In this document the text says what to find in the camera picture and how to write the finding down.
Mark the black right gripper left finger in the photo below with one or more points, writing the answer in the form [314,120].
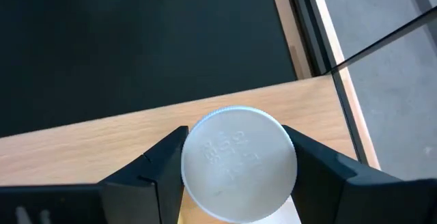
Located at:
[143,193]

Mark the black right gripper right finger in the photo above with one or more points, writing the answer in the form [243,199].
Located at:
[341,196]

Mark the wooden shelf black metal frame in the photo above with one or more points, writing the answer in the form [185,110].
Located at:
[102,155]

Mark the black aluminium rig frame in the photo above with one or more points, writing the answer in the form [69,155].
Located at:
[307,22]

